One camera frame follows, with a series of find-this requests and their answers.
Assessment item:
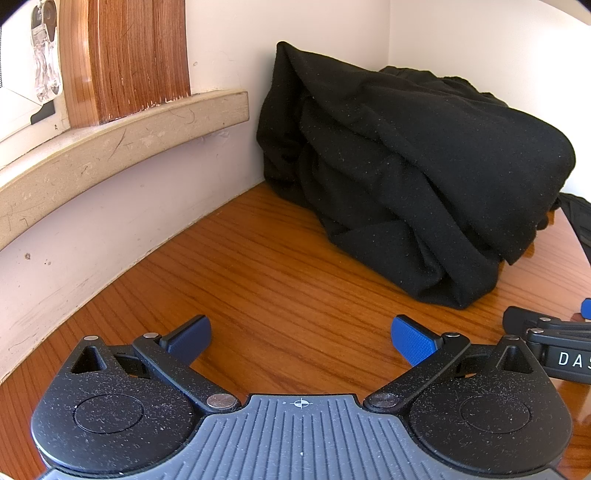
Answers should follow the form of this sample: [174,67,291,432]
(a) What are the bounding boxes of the black cloth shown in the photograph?
[556,193,591,264]

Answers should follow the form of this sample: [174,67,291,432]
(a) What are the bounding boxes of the black sash corner cap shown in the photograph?
[30,102,57,124]

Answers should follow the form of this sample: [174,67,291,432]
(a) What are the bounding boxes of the clear blind cord pull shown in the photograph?
[30,0,63,104]

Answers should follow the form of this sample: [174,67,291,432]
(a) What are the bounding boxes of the wooden window frame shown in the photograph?
[60,0,192,127]

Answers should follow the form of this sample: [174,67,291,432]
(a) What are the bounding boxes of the white window sash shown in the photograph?
[0,21,70,144]

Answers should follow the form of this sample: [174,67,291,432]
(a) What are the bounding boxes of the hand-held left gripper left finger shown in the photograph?
[69,315,241,414]

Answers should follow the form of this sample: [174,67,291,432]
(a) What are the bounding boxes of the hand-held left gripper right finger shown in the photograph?
[363,315,536,414]

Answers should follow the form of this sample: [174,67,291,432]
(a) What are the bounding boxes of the black fleece pants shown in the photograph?
[256,41,577,310]

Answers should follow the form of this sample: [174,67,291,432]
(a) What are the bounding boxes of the beige windowsill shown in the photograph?
[0,90,250,250]

